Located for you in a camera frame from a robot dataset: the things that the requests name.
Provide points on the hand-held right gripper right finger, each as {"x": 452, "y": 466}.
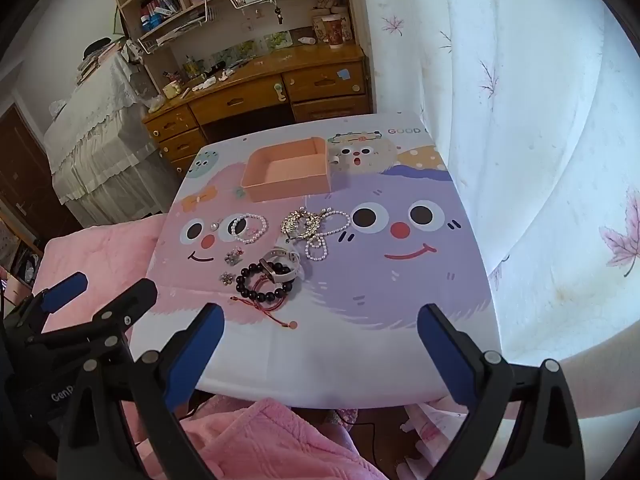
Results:
{"x": 445, "y": 355}

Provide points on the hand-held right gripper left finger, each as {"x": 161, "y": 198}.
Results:
{"x": 195, "y": 360}

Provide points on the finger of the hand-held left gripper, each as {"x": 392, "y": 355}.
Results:
{"x": 65, "y": 290}
{"x": 132, "y": 300}

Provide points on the small crystal earring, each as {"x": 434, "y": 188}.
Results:
{"x": 233, "y": 256}
{"x": 227, "y": 277}

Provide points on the white smart watch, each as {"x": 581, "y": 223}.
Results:
{"x": 287, "y": 272}

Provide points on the pink rectangular box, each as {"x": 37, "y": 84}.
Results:
{"x": 287, "y": 182}

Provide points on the cartoon monster table mat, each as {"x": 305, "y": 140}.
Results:
{"x": 375, "y": 270}

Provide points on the pink fluffy garment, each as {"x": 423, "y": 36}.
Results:
{"x": 280, "y": 445}

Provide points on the brown wooden door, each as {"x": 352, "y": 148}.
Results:
{"x": 25, "y": 175}

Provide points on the white lace cover cloth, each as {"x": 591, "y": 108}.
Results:
{"x": 95, "y": 125}

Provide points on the yellow cup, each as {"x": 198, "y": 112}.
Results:
{"x": 172, "y": 89}

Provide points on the wooden desk with drawers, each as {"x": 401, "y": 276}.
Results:
{"x": 250, "y": 100}

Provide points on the white leaf print curtain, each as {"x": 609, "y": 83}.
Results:
{"x": 525, "y": 135}

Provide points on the hanging keys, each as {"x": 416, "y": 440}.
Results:
{"x": 278, "y": 12}

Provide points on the red patterned mug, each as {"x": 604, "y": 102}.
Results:
{"x": 334, "y": 30}

